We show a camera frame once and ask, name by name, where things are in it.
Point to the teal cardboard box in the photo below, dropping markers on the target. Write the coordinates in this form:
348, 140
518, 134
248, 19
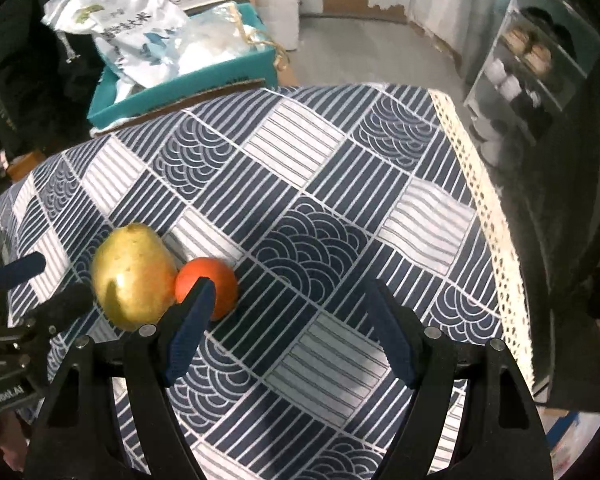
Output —
180, 95

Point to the brown shoe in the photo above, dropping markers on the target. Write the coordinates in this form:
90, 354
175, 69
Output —
516, 39
539, 57

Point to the white printed rice bag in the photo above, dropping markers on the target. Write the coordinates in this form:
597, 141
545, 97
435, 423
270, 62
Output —
130, 25

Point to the dark clothing pile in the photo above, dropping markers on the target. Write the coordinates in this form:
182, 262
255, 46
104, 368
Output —
30, 85

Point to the navy white patterned tablecloth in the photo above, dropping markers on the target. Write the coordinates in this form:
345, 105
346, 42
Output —
305, 210

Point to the small bright orange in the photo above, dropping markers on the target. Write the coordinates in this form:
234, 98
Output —
207, 270

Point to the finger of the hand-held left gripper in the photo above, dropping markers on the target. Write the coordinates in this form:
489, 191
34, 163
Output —
67, 304
15, 268

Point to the person's left hand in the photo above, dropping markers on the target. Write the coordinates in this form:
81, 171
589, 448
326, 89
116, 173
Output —
7, 435

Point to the white textured sack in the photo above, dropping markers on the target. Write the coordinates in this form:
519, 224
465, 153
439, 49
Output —
277, 0

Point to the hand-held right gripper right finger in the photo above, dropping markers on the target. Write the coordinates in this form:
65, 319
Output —
392, 335

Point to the blue white box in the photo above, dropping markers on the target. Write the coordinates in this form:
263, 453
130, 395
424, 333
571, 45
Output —
575, 435

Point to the grey shoe rack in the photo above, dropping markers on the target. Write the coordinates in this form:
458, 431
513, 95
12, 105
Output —
555, 90

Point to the white shoe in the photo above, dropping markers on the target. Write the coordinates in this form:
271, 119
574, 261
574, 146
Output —
502, 80

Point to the pale yellow mango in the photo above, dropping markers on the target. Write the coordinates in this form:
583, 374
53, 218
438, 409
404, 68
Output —
130, 275

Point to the clear plastic bag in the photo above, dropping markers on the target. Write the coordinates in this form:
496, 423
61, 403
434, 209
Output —
215, 40

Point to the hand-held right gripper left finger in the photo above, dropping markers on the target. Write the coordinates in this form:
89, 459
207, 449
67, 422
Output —
192, 330

